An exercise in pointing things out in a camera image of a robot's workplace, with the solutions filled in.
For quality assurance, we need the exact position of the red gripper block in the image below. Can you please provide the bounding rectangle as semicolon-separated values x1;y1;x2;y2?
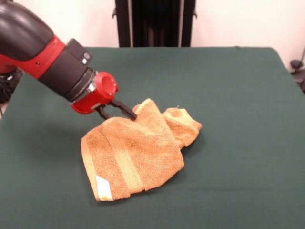
71;71;138;120

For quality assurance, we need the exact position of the tan terry towel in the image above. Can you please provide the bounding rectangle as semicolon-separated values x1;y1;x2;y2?
80;97;203;202

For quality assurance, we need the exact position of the dark green table cloth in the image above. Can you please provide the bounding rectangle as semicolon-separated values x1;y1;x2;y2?
0;46;305;229

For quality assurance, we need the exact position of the black robot pedestal stand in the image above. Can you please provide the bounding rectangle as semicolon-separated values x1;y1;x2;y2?
112;0;198;48

